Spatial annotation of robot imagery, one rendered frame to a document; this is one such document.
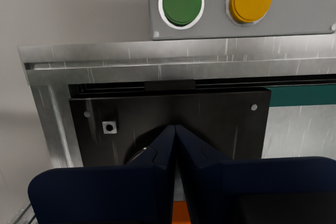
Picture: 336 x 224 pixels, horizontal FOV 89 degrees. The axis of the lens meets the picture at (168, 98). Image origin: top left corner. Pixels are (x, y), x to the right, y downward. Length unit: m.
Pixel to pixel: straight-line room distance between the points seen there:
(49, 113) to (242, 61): 0.25
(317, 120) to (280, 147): 0.07
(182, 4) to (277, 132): 0.25
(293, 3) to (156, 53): 0.16
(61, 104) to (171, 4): 0.17
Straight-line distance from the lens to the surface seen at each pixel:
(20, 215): 0.33
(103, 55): 0.21
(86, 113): 0.23
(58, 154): 0.29
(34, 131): 0.43
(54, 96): 0.26
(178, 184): 0.17
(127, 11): 0.31
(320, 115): 0.36
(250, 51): 0.22
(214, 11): 0.21
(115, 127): 0.21
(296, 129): 0.35
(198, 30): 0.20
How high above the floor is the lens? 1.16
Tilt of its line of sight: 72 degrees down
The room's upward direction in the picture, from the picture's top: 177 degrees clockwise
